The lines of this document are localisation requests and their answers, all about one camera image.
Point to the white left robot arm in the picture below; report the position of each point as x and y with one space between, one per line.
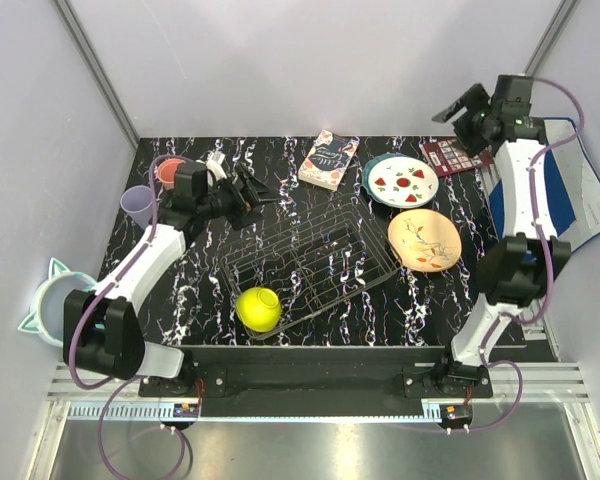
102 339

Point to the floral cover book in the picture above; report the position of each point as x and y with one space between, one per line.
328 159

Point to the dark red booklet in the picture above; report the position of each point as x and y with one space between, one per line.
447 157

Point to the white plate with strawberries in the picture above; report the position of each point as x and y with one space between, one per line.
404 181

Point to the grey wire dish rack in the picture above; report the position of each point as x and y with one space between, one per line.
313 261

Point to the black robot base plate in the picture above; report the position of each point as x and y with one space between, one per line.
268 382

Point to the teal scalloped plate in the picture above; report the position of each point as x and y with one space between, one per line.
370 185

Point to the lilac cup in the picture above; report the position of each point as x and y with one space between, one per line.
137 202

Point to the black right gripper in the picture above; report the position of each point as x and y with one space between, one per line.
472 97

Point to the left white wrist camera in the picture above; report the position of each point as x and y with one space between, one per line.
214 166

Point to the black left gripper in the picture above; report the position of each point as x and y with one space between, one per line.
244 214

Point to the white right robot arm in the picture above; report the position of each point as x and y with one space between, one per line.
524 264

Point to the white cat-ear basket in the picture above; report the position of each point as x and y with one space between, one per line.
45 315

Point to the yellow-green bowl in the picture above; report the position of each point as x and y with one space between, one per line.
259 309

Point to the blue ring binder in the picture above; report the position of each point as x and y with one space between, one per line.
572 185

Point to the beige speckled plate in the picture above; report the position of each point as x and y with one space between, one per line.
425 240

